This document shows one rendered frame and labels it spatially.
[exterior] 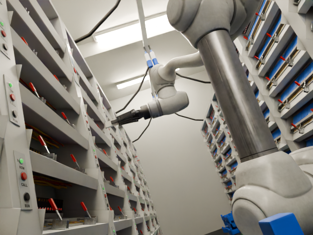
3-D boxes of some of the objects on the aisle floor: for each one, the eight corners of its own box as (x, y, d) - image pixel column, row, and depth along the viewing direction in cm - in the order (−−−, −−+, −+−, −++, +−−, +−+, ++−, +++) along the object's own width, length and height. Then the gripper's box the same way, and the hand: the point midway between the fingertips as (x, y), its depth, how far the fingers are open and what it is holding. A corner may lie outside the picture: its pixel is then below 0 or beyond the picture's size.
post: (149, 366, 101) (64, 23, 161) (146, 381, 92) (57, 12, 152) (99, 385, 100) (32, 32, 160) (92, 402, 91) (24, 22, 151)
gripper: (150, 112, 126) (103, 128, 124) (152, 121, 138) (109, 135, 137) (146, 99, 128) (99, 114, 127) (148, 109, 141) (106, 123, 139)
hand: (111, 123), depth 132 cm, fingers closed
